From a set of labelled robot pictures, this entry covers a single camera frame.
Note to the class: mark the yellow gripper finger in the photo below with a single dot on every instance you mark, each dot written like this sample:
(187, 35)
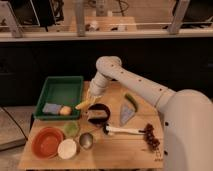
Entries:
(96, 99)
(89, 98)

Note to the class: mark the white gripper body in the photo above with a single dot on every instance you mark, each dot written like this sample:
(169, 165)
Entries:
(98, 84)

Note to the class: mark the yellow banana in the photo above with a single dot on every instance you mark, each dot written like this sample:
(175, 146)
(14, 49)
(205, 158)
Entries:
(84, 104)

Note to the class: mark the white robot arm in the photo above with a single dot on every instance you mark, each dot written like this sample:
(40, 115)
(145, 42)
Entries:
(188, 115)

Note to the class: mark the green plastic cup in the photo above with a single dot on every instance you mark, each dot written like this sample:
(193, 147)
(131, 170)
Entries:
(71, 129)

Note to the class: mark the small metal cup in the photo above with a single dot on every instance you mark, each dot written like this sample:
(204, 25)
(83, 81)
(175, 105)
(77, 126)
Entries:
(86, 140)

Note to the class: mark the green plastic tray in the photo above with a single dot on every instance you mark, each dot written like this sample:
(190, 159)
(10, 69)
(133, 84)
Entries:
(60, 90)

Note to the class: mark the yellow round fruit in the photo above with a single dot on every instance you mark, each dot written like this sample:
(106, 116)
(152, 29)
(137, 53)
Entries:
(65, 110)

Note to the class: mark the blue sponge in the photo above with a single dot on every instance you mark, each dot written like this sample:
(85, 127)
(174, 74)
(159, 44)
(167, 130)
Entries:
(50, 108)

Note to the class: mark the wooden board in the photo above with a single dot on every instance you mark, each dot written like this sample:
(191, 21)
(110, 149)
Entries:
(118, 151)

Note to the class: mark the white plastic bowl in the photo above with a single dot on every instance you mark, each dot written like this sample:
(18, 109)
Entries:
(67, 149)

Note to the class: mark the orange plastic bowl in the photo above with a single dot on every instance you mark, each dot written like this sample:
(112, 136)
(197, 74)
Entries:
(45, 143)

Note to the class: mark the dark red grapes bunch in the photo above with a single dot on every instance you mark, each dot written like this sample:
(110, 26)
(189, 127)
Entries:
(150, 138)

